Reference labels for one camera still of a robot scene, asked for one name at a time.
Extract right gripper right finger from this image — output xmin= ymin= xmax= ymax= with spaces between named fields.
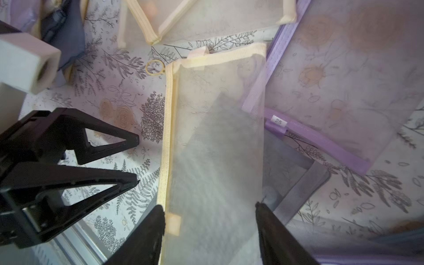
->
xmin=255 ymin=202 xmax=319 ymax=265

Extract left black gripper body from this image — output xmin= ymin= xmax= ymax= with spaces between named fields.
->
xmin=1 ymin=108 xmax=76 ymax=248

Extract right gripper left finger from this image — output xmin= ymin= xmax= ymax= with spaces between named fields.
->
xmin=105 ymin=205 xmax=166 ymax=265

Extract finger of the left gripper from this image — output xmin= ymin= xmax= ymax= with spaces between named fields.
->
xmin=1 ymin=162 xmax=139 ymax=245
xmin=60 ymin=108 xmax=140 ymax=165

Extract grey mesh pouch cream trim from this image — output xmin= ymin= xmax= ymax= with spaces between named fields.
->
xmin=157 ymin=43 xmax=267 ymax=265

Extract grey-blue mesh pouch left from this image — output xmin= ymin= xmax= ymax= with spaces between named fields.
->
xmin=41 ymin=0 xmax=85 ymax=70

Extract purple mesh pouch left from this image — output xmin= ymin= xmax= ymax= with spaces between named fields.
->
xmin=1 ymin=0 xmax=42 ymax=33

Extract purple mesh pouch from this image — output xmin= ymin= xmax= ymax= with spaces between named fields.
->
xmin=1 ymin=0 xmax=42 ymax=33
xmin=241 ymin=0 xmax=424 ymax=176

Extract cream mesh pouch rear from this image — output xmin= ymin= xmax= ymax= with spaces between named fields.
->
xmin=117 ymin=1 xmax=297 ymax=49

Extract purple mesh pouch centre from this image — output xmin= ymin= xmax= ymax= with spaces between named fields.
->
xmin=241 ymin=0 xmax=424 ymax=176

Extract aluminium front rail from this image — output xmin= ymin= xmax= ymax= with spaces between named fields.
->
xmin=51 ymin=221 xmax=112 ymax=265

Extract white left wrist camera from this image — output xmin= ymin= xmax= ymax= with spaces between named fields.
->
xmin=1 ymin=33 xmax=61 ymax=132

